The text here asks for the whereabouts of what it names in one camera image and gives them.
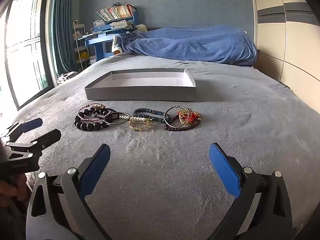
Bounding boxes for stack of papers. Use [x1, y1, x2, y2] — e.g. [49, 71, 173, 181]
[110, 21, 134, 30]

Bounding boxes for gold chain bracelet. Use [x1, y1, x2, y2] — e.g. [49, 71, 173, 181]
[128, 119, 157, 132]

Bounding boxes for large black bead bracelet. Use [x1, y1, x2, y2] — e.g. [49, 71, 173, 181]
[74, 106, 112, 131]

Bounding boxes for person's left hand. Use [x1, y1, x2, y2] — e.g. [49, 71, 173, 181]
[0, 174, 28, 208]

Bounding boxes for window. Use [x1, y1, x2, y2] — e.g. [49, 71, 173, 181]
[0, 0, 54, 110]

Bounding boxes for white pearl bracelet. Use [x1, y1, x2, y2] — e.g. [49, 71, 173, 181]
[117, 114, 148, 122]

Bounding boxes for teal curtain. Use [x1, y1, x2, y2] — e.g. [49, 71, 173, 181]
[51, 0, 82, 80]

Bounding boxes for red and gold charm bracelet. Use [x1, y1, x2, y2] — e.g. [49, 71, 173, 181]
[177, 107, 201, 127]

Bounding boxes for dark silver ring bangle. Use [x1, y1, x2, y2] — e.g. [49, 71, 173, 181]
[164, 106, 185, 125]

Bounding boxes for beige wardrobe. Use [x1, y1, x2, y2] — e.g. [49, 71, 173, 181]
[250, 0, 320, 110]

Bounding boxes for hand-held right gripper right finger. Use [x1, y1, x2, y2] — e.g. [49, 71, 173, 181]
[209, 142, 293, 240]

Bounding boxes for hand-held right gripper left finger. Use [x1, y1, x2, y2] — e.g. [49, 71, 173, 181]
[26, 144, 112, 240]

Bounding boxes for grey cardboard tray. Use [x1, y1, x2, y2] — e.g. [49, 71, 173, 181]
[84, 68, 197, 102]

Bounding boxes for pink cord bracelet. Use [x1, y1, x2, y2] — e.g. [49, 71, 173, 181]
[77, 102, 107, 123]

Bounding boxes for dark blue bead bracelet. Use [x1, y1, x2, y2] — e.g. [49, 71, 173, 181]
[132, 108, 167, 123]

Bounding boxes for row of books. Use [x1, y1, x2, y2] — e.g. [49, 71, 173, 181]
[97, 3, 137, 22]

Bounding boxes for thin silver bangle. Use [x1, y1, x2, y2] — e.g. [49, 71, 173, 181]
[101, 112, 131, 125]

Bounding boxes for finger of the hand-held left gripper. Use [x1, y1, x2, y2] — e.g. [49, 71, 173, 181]
[0, 117, 43, 142]
[5, 129, 62, 155]

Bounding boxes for white wire rack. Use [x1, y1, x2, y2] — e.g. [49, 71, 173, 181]
[72, 20, 92, 72]

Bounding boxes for blue fleece blanket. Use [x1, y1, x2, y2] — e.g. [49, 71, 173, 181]
[117, 25, 257, 67]

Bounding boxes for garnet bead bracelet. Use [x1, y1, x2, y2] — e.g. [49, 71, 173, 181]
[164, 119, 201, 132]

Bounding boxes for blue desk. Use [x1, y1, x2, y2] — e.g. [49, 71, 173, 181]
[79, 12, 139, 62]

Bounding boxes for grey bed cover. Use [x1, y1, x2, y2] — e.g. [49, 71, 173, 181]
[0, 52, 320, 240]

